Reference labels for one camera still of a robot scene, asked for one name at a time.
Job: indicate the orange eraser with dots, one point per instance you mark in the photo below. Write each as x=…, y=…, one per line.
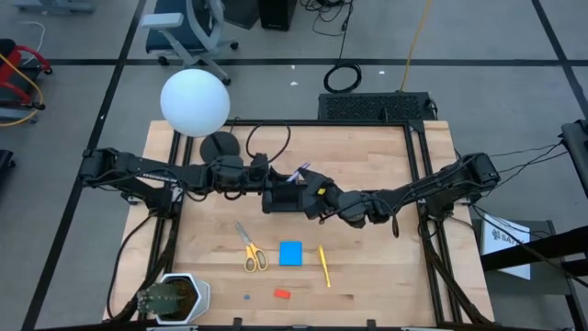
x=282, y=293

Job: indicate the yellow pen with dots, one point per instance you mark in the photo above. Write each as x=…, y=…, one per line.
x=324, y=265

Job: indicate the red and black cart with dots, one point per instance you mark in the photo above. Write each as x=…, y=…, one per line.
x=11, y=60

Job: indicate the black computer tower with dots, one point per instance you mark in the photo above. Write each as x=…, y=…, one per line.
x=367, y=106

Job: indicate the cactus in white hexagonal pot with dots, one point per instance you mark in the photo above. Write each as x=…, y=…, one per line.
x=161, y=299

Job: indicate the black aluminium table frame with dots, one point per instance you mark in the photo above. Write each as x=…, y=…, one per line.
x=321, y=122

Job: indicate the blue and gray office chair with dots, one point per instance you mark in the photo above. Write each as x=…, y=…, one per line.
x=184, y=27

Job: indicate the black mesh desk organizer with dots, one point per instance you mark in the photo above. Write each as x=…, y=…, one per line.
x=289, y=204

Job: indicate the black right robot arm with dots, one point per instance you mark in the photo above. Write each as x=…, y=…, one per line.
x=436, y=186

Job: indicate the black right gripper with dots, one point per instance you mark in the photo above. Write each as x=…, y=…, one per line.
x=328, y=204

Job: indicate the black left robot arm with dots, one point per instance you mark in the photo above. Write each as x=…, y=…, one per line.
x=138, y=167

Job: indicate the gray metal base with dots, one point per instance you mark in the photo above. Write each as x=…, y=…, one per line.
x=55, y=5

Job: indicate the dark side table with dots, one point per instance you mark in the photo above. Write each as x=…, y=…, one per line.
x=551, y=294

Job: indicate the white paper sign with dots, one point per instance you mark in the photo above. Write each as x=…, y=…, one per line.
x=503, y=225

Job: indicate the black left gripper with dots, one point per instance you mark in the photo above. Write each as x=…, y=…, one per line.
x=264, y=184

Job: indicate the white globe table lamp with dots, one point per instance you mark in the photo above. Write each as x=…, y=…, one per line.
x=195, y=103

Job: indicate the black box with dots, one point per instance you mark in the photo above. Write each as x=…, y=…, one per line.
x=277, y=14

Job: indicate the purple pen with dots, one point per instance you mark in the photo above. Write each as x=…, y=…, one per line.
x=292, y=176

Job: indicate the blue sticky note pad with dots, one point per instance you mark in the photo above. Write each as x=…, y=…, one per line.
x=290, y=253

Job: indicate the black metal beam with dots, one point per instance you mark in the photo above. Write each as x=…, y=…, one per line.
x=542, y=246

